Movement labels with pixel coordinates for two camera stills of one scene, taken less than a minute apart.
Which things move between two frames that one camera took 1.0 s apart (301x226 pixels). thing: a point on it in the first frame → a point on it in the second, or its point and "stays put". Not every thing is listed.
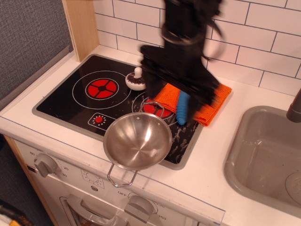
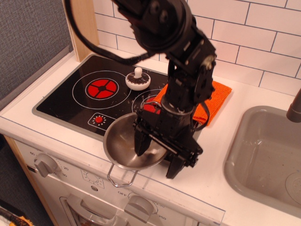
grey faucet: [293, 113] stays put
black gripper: [183, 60] → [171, 128]
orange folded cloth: [167, 97] stays put
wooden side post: [81, 18] stays put
